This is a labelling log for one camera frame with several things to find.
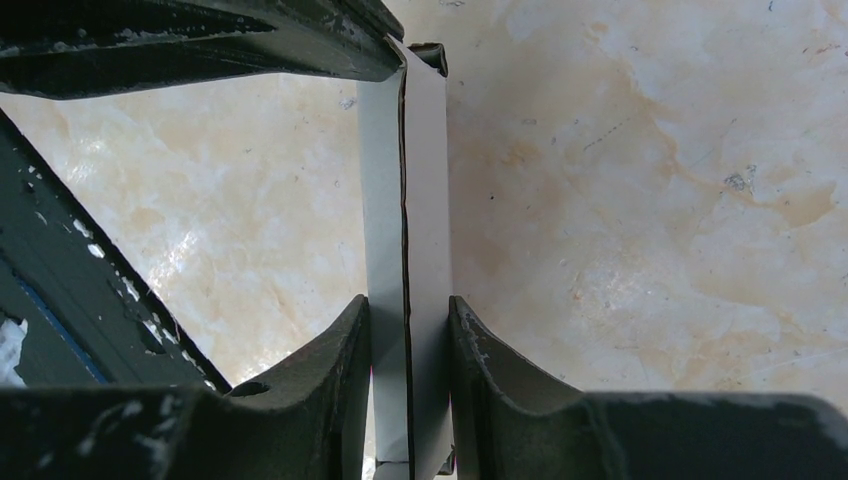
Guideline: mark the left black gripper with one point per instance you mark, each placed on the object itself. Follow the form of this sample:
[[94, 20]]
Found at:
[[82, 290]]

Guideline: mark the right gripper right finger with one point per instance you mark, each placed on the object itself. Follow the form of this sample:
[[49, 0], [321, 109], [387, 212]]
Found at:
[[513, 420]]

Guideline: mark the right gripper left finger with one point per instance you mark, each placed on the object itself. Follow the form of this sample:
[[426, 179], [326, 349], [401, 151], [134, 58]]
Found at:
[[303, 418]]

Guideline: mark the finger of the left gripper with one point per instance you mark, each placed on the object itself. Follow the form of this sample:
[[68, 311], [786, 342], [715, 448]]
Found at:
[[71, 49]]

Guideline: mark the white cardboard box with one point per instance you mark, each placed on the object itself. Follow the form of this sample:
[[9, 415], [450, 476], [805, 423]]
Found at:
[[404, 170]]

